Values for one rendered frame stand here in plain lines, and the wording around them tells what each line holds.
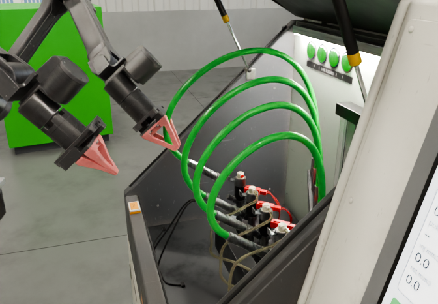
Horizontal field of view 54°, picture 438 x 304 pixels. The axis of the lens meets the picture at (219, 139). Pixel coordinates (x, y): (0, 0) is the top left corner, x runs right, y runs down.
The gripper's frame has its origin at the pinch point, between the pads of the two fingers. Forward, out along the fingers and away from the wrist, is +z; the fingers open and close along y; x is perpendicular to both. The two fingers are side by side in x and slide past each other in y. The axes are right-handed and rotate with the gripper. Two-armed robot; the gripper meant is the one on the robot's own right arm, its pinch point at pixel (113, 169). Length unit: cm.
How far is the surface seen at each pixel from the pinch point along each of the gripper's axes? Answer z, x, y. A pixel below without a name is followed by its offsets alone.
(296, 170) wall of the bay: 50, 49, 17
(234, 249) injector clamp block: 34.8, 9.3, -0.5
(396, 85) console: 15, -19, 46
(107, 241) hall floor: 58, 158, -118
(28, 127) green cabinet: -29, 304, -171
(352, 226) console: 26.8, -21.4, 28.0
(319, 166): 25.5, -3.4, 28.8
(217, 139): 9.5, 0.0, 18.2
